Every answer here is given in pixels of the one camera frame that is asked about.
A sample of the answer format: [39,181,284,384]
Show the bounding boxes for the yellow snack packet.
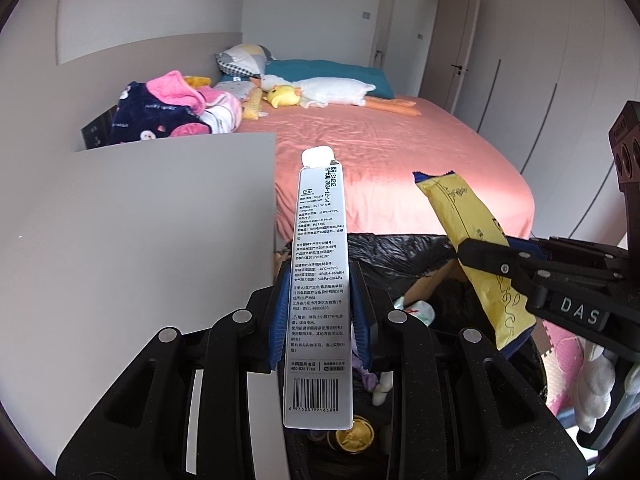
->
[411,171,537,358]

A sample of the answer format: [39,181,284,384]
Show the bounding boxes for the gold foil bowl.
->
[334,416,377,453]

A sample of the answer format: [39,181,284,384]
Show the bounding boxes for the black box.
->
[80,105,121,151]

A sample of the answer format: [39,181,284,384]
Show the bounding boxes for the teal pillow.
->
[264,59,396,100]

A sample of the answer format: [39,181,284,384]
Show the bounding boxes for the pink fleece garment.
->
[145,71,206,111]

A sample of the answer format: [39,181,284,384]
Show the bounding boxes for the patchwork patterned pillow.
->
[216,44,277,78]

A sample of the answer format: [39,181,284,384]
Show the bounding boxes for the foam puzzle floor mat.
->
[537,320,601,411]

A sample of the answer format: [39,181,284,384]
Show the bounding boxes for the white printed pillow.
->
[215,76,262,102]

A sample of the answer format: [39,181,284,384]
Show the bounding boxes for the beige door with black handle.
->
[442,0,482,128]

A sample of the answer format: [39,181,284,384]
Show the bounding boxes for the black bag lined cardboard bin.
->
[274,231,551,480]

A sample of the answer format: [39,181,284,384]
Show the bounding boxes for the purple plastic bag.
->
[352,350,383,392]

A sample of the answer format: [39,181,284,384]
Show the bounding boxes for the long yellow plush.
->
[242,87,266,122]

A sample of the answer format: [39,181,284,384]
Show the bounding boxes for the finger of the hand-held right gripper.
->
[456,236,556,291]
[505,235,631,267]

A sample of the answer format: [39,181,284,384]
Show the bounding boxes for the white bottle green red label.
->
[392,297,437,328]

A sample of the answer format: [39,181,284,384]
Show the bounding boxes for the white goose plush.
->
[260,75,423,118]

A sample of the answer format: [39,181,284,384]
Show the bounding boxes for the white wardrobe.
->
[477,0,640,251]

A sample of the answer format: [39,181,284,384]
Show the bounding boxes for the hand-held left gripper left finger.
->
[56,282,295,480]

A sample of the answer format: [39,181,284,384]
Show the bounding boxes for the white room door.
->
[372,0,445,97]

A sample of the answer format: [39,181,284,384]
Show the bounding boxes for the pink white cartoon blanket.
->
[197,87,243,135]

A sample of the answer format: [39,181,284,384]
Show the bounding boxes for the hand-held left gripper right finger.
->
[350,260,586,480]

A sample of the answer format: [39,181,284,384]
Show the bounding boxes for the bed with pink sheet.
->
[235,95,535,251]

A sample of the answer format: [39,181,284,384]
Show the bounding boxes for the long white printed carton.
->
[282,146,357,431]

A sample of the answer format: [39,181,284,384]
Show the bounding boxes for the yellow duck plush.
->
[264,85,304,109]

